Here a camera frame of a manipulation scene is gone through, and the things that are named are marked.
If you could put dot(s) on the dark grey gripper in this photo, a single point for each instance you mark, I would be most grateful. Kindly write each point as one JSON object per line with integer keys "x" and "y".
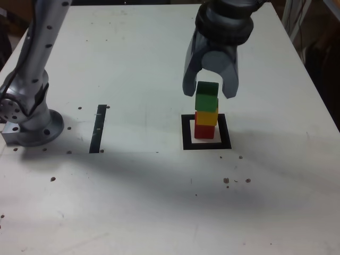
{"x": 220, "y": 47}

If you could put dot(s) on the green cube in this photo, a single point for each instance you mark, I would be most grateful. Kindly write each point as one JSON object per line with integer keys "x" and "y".
{"x": 205, "y": 102}

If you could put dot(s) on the yellow cube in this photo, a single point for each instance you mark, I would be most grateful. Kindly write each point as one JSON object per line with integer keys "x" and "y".
{"x": 205, "y": 119}

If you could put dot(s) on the red cube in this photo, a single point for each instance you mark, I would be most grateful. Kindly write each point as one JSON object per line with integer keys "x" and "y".
{"x": 204, "y": 132}

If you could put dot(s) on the black tape square outline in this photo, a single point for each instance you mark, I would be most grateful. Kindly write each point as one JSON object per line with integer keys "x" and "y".
{"x": 204, "y": 146}

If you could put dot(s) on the black tape strip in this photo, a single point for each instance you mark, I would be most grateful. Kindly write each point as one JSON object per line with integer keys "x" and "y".
{"x": 97, "y": 127}

